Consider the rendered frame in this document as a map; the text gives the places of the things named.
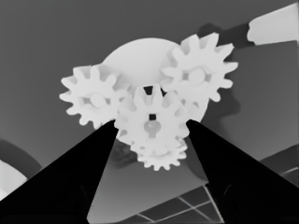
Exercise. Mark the large thick white disc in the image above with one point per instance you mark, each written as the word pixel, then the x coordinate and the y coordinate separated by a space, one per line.
pixel 9 180

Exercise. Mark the small white toothed gear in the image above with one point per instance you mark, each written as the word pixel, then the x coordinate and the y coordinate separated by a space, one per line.
pixel 199 56
pixel 88 85
pixel 168 158
pixel 132 127

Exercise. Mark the white round carrier with pins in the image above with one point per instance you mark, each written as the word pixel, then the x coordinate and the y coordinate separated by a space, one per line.
pixel 137 59

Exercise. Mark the small thin white T-piece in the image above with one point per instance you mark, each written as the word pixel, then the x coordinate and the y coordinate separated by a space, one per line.
pixel 274 26

